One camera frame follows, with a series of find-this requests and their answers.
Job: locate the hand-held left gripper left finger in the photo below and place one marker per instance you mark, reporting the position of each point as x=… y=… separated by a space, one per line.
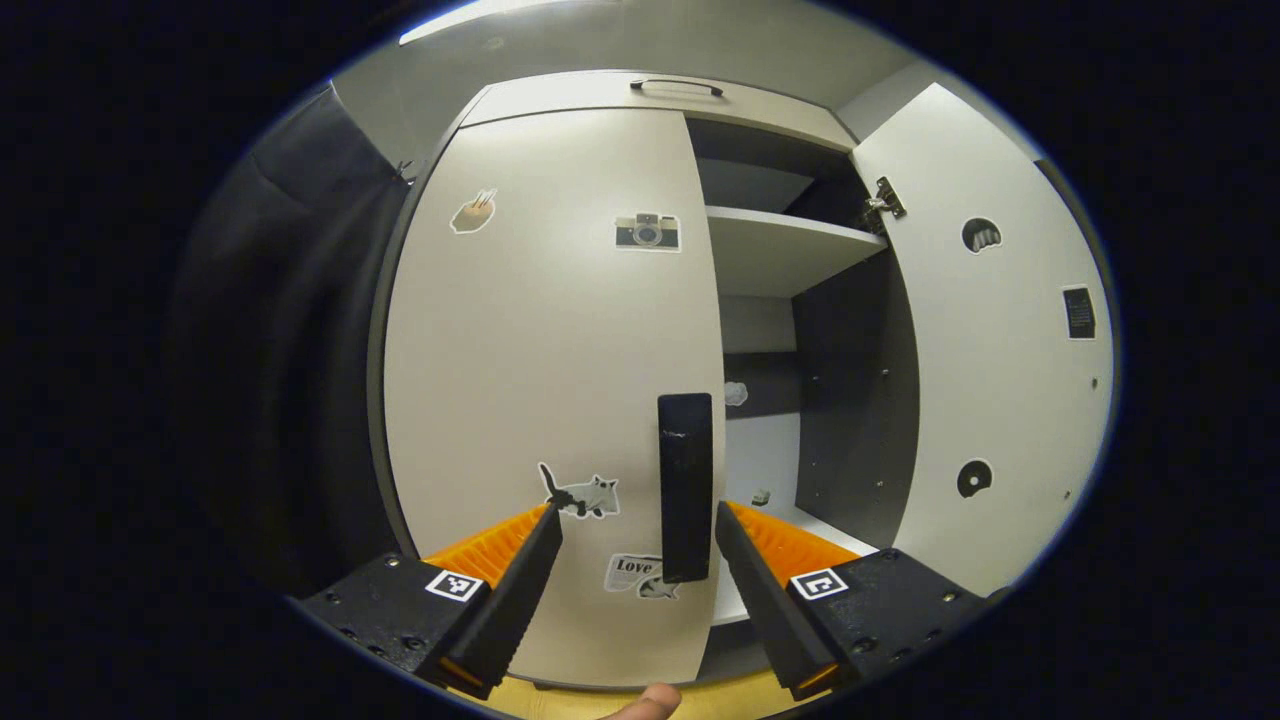
x=520 y=590

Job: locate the white door with headphones sticker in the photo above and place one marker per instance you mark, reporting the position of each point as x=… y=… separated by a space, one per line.
x=1000 y=380

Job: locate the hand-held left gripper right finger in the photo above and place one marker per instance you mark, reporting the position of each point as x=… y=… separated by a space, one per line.
x=765 y=600

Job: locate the black backdrop cloth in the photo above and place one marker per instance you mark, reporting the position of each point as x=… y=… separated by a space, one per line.
x=280 y=350

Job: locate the white double-door shoe cabinet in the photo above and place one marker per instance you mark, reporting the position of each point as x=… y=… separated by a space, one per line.
x=850 y=400

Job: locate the small metal cloth clip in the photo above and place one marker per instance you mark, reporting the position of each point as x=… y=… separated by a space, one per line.
x=404 y=171

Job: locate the white door with camera sticker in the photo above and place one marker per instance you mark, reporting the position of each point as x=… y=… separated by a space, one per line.
x=550 y=330

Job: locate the metal door hinge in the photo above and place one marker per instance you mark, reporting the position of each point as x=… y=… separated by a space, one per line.
x=885 y=205

